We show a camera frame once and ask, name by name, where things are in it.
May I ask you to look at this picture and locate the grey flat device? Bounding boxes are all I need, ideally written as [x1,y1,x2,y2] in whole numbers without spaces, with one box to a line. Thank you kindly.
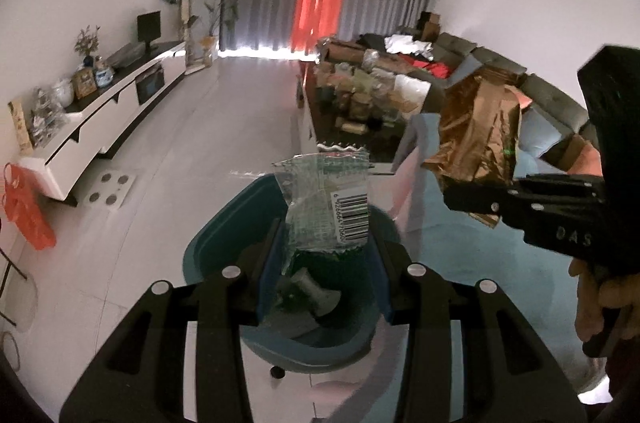
[106,44,146,69]

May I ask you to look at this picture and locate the glass ornaments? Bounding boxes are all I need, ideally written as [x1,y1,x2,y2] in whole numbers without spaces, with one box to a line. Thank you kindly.
[30,88,68,146]

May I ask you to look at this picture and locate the person's right hand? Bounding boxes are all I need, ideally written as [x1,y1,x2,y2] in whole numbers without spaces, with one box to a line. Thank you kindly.
[570,259,636,343]

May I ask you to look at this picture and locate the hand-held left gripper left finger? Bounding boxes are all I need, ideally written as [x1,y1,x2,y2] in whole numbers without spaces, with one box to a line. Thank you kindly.
[59,218,285,423]

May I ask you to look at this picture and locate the red cloth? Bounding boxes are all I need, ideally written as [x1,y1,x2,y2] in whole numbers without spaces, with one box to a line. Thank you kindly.
[407,56,451,79]

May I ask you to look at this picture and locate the white paper bag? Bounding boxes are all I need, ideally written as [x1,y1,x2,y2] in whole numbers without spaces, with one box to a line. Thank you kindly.
[392,74,432,114]

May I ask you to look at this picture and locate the green sofa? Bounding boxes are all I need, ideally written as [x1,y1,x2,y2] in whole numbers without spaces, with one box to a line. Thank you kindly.
[400,30,601,174]

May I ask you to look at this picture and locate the blue cushion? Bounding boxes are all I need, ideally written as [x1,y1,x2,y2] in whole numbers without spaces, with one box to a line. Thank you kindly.
[451,54,483,84]
[519,109,576,158]

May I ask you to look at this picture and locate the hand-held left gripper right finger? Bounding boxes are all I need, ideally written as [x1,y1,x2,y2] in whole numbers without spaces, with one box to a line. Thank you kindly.
[375,228,588,423]

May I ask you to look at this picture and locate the orange plastic bag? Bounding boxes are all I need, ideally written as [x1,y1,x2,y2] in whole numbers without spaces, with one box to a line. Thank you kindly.
[2,163,57,250]

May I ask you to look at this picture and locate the cluttered coffee table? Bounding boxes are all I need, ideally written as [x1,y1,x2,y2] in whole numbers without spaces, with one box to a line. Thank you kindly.
[300,36,441,164]

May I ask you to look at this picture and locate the clear plastic wrapper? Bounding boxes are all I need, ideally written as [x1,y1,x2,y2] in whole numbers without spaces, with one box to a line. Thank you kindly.
[271,146,371,276]

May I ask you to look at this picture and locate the black metal frame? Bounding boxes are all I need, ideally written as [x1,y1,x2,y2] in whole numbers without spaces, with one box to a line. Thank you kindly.
[0,248,38,329]

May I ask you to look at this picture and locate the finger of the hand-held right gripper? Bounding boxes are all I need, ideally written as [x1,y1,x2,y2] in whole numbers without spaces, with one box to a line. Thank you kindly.
[510,176,606,199]
[442,186,551,229]

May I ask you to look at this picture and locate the cardboard box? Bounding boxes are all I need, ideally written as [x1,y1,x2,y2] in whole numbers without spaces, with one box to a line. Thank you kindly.
[417,10,441,41]

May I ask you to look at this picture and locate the tall patterned board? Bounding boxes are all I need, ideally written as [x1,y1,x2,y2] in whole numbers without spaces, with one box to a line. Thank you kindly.
[7,100,33,154]

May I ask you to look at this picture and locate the black monitor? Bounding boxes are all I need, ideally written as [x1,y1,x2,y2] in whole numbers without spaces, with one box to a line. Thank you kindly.
[137,10,162,51]

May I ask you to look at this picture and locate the picture frame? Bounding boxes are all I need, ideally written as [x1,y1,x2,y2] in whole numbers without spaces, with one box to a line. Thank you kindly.
[71,68,97,99]

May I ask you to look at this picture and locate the white teapot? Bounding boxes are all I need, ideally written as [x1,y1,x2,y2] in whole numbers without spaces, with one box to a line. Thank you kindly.
[52,78,76,106]

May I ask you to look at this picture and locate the white foam net sleeve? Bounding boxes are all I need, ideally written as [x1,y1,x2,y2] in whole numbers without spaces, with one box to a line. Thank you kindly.
[265,268,342,339]

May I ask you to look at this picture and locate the white cloth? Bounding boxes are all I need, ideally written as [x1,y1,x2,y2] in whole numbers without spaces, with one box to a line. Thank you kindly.
[385,34,433,56]

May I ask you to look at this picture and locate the black garment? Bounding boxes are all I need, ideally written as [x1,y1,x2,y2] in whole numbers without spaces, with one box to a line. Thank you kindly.
[357,33,396,51]

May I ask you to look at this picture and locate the large brown gold snack wrapper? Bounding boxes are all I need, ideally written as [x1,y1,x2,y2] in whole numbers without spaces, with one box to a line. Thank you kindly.
[421,70,526,229]

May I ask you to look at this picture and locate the tall green houseplant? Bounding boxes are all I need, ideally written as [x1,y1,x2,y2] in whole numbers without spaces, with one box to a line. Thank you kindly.
[200,0,240,64]

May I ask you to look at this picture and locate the white TV cabinet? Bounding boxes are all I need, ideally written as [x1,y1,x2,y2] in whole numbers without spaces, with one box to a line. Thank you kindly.
[17,40,188,205]

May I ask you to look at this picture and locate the teal trash bin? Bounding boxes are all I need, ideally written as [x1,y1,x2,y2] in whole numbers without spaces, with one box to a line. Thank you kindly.
[182,176,401,374]

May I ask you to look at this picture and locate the white power strip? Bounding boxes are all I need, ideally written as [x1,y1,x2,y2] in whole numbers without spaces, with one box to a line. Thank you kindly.
[84,170,137,208]

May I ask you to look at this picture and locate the blue patterned table cloth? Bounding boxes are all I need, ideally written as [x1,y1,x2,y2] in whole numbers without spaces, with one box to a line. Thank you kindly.
[390,113,608,404]

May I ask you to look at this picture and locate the dried flower vase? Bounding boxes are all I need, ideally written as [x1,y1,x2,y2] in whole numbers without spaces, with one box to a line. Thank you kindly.
[74,24,101,69]

